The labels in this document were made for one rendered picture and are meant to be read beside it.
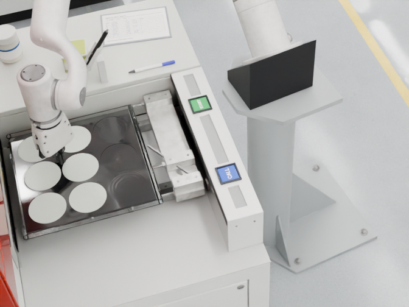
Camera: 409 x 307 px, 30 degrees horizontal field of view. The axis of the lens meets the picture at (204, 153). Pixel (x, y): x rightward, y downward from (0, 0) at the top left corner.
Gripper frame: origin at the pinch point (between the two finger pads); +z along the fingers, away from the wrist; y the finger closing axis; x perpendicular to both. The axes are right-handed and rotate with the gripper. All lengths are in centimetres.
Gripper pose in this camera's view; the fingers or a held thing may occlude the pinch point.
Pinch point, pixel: (58, 156)
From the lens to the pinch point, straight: 212.3
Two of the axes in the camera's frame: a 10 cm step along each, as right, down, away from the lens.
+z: 0.5, 6.4, 7.7
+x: -7.4, -4.9, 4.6
